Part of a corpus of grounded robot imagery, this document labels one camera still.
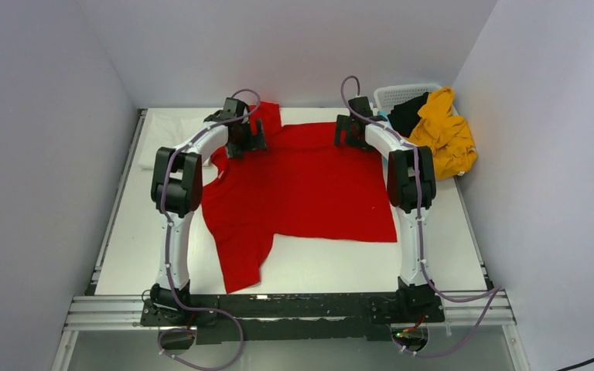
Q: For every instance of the aluminium frame rail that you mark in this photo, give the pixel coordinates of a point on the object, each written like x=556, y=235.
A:
x=123, y=312

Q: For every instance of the red t-shirt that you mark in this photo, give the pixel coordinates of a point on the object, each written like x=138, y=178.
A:
x=301, y=185

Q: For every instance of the folded white t-shirt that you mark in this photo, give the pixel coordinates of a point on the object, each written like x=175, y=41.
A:
x=166, y=131

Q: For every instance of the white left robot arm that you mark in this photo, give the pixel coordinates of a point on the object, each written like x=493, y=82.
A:
x=177, y=192

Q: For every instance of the teal t-shirt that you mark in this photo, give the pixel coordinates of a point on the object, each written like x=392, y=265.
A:
x=384, y=116

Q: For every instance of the yellow t-shirt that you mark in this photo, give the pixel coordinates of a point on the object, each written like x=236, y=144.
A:
x=446, y=134

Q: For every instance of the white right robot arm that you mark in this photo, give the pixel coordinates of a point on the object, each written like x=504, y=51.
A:
x=410, y=187

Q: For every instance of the white plastic laundry basket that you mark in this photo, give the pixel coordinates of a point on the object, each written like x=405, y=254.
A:
x=388, y=97

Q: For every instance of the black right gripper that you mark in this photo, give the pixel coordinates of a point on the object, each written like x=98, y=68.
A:
x=345, y=123

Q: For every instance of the black t-shirt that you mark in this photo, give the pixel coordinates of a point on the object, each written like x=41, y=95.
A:
x=404, y=117

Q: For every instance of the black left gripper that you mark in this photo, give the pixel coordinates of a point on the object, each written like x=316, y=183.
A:
x=256, y=143

